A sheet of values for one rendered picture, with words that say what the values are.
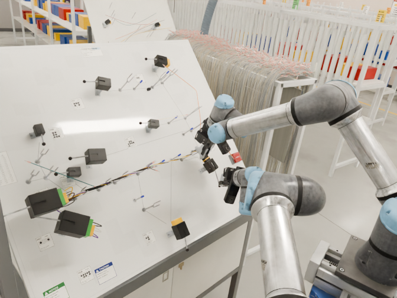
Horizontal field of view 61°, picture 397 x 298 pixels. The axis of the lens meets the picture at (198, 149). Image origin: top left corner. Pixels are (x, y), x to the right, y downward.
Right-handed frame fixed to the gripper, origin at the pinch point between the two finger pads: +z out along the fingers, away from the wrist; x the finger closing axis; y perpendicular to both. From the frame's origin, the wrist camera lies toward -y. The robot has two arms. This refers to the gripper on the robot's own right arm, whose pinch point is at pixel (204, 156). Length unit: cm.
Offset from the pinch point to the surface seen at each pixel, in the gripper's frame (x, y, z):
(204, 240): 22.4, -25.5, 20.3
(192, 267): 26, -28, 40
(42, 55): 38, 70, -25
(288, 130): -96, -14, 26
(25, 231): 80, 18, -1
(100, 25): -157, 251, 109
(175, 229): 36.5, -15.1, 6.1
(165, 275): 41, -22, 34
